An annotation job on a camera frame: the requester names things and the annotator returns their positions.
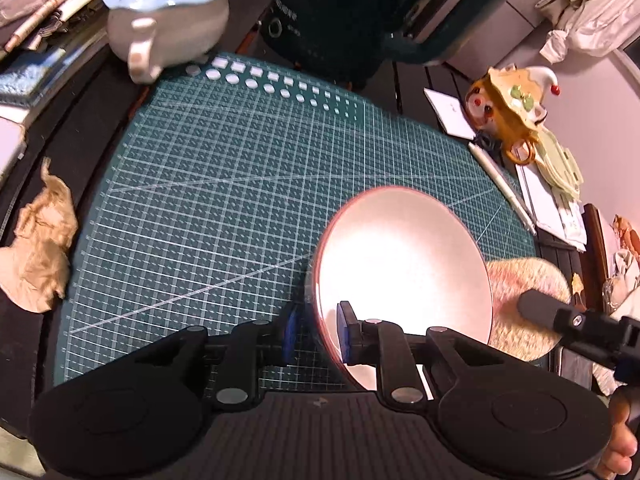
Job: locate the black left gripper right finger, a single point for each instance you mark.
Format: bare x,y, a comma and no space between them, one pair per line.
411,372

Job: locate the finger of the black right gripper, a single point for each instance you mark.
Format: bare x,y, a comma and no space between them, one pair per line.
589,334

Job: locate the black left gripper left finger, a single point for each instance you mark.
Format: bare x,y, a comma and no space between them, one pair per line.
224,369

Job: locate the white bowl red rim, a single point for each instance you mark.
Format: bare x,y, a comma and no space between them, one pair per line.
396,255

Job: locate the beige oval sponge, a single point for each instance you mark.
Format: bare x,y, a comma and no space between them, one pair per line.
517,288

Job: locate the person right hand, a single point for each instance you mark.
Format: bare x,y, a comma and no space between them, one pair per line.
617,457

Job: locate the white paper stack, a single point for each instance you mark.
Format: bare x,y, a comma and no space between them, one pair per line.
552,211

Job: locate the green cutting mat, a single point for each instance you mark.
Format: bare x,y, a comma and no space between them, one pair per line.
211,205

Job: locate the white pen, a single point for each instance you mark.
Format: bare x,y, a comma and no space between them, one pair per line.
495,175

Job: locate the pale green container lid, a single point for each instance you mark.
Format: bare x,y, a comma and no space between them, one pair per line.
557,164

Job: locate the crumpled brown paper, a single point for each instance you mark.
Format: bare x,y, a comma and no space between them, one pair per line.
35,268

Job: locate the white card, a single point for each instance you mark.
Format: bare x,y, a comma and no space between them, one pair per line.
450,115

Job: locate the orange pig teapot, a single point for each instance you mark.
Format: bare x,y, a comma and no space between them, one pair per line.
507,104

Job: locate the white crumpled cloth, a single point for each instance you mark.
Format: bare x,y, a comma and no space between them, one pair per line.
591,27

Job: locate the blue hat white teapot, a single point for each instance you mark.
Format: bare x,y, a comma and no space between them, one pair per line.
151,35

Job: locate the blue patterned notebook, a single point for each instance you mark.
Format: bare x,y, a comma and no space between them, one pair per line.
34,75

